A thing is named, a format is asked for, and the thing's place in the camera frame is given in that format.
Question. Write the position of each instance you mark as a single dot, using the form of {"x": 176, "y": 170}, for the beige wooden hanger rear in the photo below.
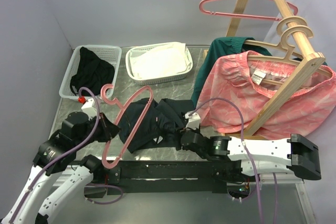
{"x": 283, "y": 45}

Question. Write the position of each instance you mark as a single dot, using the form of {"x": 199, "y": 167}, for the beige wooden hanger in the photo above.
{"x": 274, "y": 58}
{"x": 283, "y": 45}

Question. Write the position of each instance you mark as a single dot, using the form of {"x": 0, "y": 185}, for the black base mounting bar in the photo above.
{"x": 173, "y": 176}

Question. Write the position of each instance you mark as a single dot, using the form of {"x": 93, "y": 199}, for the green shorts on rack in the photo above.
{"x": 219, "y": 47}

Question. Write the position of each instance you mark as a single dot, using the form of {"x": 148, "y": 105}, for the beige wooden hanger front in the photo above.
{"x": 274, "y": 58}

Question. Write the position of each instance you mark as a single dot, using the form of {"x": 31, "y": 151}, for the pink hanger front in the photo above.
{"x": 123, "y": 108}

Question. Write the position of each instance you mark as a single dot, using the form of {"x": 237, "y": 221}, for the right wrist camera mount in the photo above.
{"x": 193, "y": 120}

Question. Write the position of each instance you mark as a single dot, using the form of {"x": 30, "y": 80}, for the black drawstring garment in basket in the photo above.
{"x": 92, "y": 73}

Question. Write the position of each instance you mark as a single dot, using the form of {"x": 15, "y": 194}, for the wooden clothes rack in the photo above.
{"x": 294, "y": 37}

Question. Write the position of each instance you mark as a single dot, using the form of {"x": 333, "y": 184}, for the white plastic basket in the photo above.
{"x": 157, "y": 64}

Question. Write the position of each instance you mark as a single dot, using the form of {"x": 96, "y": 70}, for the grey plastic basket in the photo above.
{"x": 111, "y": 54}

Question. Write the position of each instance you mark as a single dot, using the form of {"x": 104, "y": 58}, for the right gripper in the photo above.
{"x": 197, "y": 130}

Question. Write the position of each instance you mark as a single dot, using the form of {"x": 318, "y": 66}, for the pink patterned shorts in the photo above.
{"x": 230, "y": 98}

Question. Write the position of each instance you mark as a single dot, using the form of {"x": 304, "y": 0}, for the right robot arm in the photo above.
{"x": 295, "y": 154}

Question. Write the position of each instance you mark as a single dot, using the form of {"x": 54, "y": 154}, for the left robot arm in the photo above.
{"x": 36, "y": 203}

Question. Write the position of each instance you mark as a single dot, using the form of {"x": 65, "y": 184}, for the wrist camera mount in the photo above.
{"x": 89, "y": 106}
{"x": 193, "y": 120}

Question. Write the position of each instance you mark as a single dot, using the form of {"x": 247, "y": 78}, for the white cloth in basket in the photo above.
{"x": 157, "y": 61}

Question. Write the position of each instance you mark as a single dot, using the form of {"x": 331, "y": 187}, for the aluminium frame rail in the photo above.
{"x": 263, "y": 179}

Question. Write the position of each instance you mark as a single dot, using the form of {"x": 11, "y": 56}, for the dark navy shorts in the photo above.
{"x": 161, "y": 127}

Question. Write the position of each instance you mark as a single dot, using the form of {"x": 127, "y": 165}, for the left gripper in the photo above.
{"x": 105, "y": 124}

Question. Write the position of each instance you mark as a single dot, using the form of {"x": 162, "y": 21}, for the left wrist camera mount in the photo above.
{"x": 89, "y": 106}

